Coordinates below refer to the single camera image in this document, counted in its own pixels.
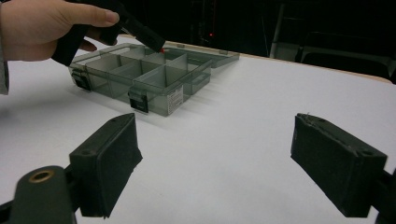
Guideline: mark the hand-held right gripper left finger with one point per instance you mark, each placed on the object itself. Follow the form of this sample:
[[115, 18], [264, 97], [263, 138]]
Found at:
[[106, 165]]

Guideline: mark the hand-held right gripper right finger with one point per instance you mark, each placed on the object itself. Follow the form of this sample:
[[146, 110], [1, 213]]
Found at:
[[339, 169]]

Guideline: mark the grey clear compartment organizer box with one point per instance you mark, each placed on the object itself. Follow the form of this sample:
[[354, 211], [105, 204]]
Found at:
[[149, 77]]

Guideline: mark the white table board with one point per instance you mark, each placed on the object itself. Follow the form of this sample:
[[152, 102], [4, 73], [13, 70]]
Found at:
[[218, 140]]

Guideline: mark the black folding chair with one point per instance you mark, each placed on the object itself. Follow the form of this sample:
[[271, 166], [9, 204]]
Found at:
[[342, 49]]

